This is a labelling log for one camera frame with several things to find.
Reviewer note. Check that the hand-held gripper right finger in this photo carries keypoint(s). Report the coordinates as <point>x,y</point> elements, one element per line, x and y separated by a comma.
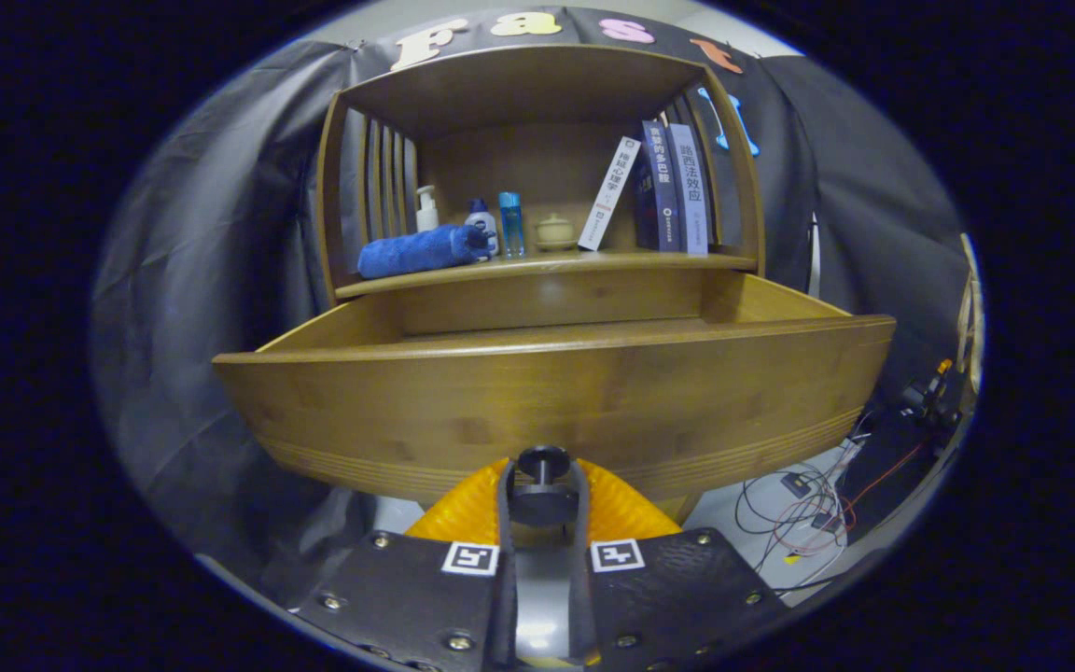
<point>668,597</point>

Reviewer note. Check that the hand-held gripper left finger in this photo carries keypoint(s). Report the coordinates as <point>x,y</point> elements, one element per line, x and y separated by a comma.
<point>407,597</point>

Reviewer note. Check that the wooden drawer with black knob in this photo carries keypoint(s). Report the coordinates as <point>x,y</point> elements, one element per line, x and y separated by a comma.
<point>547,401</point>

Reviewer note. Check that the wooden countertop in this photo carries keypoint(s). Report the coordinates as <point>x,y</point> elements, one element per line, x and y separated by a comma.
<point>537,264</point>

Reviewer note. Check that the wooden cabinet with shelf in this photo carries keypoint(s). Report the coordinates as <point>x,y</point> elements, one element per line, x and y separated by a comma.
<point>519,93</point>

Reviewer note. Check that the blue rolled towel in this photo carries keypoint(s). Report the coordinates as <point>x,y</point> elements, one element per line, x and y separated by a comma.
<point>416,250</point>

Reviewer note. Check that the white pump bottle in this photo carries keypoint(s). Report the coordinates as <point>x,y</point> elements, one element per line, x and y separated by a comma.
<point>426,216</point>

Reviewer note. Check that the white bottle with blue cap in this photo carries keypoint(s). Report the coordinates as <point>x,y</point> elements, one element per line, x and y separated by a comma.
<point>481,222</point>

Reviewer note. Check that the beige lidded tea cup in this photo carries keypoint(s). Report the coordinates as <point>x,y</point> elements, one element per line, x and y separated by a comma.
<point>555,231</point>

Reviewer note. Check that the clear blue bottle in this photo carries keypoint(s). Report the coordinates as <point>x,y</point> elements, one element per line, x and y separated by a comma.
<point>511,229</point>

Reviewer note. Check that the white book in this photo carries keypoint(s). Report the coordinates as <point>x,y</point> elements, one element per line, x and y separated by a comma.
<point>607,196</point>

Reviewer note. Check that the black backdrop cloth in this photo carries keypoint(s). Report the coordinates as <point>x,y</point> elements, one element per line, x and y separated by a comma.
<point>220,233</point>

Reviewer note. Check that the dark blue book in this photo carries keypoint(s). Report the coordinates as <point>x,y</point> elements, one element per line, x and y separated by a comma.
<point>661,187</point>

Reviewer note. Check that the pale grey-blue book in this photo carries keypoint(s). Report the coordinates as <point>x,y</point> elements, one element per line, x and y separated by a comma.
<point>690,187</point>

